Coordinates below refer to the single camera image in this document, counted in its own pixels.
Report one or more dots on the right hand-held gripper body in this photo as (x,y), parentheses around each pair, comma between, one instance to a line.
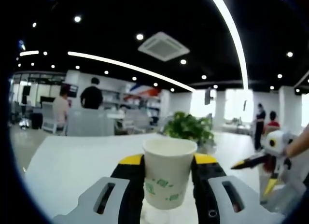
(277,139)

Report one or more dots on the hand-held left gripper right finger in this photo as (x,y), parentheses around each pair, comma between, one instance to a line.
(248,209)

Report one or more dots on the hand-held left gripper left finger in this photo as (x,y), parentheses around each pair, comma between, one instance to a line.
(89,209)

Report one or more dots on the green-printed white paper cup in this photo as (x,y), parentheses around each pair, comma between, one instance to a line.
(166,166)

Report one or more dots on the white table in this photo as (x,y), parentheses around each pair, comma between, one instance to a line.
(77,166)

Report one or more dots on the green potted plant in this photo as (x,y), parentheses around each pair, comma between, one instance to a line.
(188,127)

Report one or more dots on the grey chair back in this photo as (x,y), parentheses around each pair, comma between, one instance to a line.
(89,122)

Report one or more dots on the white office chair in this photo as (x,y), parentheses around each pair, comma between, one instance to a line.
(49,117)

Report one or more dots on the black standing monitor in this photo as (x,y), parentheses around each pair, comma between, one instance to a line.
(26,90)

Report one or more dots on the ceiling air conditioner vent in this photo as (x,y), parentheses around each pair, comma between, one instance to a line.
(164,46)

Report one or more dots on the long ceiling light strip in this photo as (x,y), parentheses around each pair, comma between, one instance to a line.
(72,54)

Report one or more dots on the short ceiling light strip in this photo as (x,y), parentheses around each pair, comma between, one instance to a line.
(29,53)

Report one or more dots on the round ceiling spotlights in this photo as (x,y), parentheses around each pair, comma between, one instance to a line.
(139,36)

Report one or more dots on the white wall shelves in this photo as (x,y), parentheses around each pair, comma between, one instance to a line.
(113,99)

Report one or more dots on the dark wall screen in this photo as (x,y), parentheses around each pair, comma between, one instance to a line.
(72,91)

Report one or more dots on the red blue wall banner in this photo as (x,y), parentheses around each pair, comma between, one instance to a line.
(144,89)

